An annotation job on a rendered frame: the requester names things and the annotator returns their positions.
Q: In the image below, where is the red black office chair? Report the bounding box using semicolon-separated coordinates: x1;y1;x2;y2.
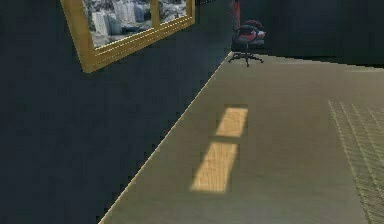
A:
227;19;267;68

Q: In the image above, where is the yellow framed window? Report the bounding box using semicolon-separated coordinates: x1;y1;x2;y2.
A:
60;0;196;74

